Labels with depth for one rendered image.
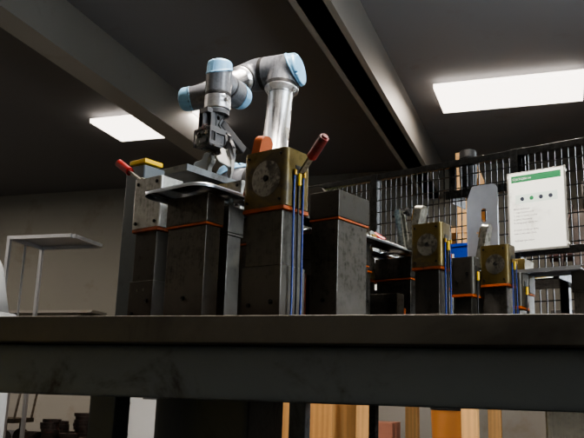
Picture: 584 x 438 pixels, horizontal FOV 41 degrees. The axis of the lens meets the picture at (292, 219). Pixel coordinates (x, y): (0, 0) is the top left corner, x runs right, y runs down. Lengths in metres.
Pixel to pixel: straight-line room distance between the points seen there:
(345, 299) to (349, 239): 0.13
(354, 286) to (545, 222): 1.42
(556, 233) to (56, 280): 8.72
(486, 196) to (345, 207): 1.17
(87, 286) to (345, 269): 9.09
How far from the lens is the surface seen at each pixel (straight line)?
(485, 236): 2.38
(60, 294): 10.88
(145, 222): 1.75
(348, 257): 1.68
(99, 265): 10.61
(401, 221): 2.60
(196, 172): 2.03
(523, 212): 3.03
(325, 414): 5.22
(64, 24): 5.83
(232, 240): 1.67
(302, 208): 1.50
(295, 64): 2.64
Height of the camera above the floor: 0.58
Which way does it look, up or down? 13 degrees up
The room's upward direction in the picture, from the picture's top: 2 degrees clockwise
